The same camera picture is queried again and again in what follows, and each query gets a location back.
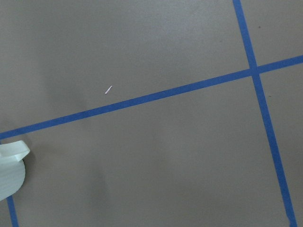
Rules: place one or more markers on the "white handled mug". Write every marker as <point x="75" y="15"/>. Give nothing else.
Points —
<point x="12" y="168"/>

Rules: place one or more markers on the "brown paper table cover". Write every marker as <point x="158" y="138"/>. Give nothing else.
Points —
<point x="154" y="113"/>

